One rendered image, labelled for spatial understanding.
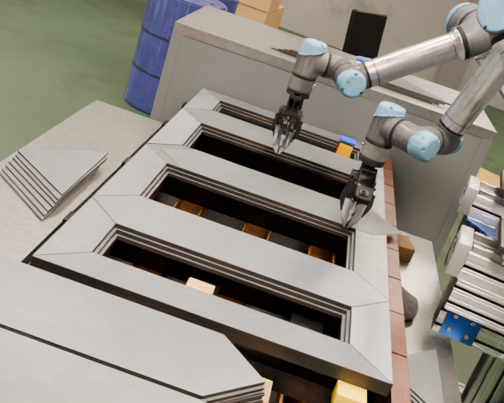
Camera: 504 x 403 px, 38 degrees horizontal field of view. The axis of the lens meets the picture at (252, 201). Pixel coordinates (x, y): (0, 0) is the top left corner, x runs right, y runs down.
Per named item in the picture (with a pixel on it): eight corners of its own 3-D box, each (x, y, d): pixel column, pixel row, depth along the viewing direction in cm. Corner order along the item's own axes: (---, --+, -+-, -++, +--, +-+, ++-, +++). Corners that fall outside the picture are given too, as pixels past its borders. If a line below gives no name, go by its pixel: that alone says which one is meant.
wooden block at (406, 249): (410, 263, 236) (415, 250, 234) (392, 258, 235) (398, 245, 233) (403, 249, 245) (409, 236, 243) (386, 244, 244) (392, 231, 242)
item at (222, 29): (172, 31, 283) (175, 21, 281) (205, 13, 338) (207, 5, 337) (492, 141, 279) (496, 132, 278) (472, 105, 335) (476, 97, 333)
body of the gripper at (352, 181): (370, 195, 206) (385, 157, 202) (370, 206, 198) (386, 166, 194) (344, 186, 206) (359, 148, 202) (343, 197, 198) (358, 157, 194)
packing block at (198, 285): (179, 302, 156) (184, 287, 155) (185, 291, 161) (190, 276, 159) (206, 311, 156) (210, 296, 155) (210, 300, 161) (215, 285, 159)
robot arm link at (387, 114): (398, 111, 186) (373, 98, 191) (382, 150, 190) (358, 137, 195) (415, 112, 191) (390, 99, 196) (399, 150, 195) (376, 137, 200)
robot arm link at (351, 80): (517, 52, 198) (345, 109, 202) (502, 42, 208) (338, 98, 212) (510, 10, 194) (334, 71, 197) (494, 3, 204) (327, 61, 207)
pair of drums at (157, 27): (236, 101, 595) (266, 3, 564) (178, 127, 495) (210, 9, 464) (163, 71, 610) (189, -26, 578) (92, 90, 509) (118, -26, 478)
